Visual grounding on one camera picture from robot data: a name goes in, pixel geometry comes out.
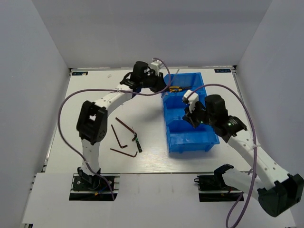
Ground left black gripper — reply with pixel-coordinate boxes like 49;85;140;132
141;70;170;94

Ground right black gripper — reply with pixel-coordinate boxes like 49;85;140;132
183;101;216;129

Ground yellow pliers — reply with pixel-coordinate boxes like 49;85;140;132
169;86;184;93
182;86;192;90

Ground green black small screwdriver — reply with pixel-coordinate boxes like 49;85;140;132
132;133;142;152

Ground brown hex key long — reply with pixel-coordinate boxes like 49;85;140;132
110;148;138;158

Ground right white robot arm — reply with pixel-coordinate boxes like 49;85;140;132
182;90;304;217

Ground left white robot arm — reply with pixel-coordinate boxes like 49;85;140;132
76;58;167;190

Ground blue plastic bin near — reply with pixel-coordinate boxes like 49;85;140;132
164;107;220;153

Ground blue plastic bin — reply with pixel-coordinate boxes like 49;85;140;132
162;72;204;110
164;107;220;153

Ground blue plastic bin far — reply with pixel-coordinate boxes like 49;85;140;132
162;72;204;110

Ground right corner label sticker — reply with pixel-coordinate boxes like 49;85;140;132
214;69;231;73

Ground corner label sticker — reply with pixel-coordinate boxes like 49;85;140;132
214;69;231;73
72;71;88;76

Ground brown hex key under pliers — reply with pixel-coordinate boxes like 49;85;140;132
115;117;136;135

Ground left corner label sticker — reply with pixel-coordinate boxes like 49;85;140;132
72;71;88;76

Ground brown hex key short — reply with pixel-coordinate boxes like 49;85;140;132
111;124;128;149

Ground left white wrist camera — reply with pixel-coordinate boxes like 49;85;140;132
149;59;163;75

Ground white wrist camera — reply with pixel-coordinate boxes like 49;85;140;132
149;59;163;75
182;90;199;113

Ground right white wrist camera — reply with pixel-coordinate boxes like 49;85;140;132
182;90;199;113

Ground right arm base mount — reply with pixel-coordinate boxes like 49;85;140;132
194;164;244;202

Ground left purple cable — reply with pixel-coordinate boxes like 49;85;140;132
58;57;171;199

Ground purple cable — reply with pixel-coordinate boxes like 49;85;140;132
58;57;171;199
190;83;258;228

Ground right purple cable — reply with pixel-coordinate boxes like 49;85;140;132
190;83;258;228

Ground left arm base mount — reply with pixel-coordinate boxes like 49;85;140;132
69;167;119;201

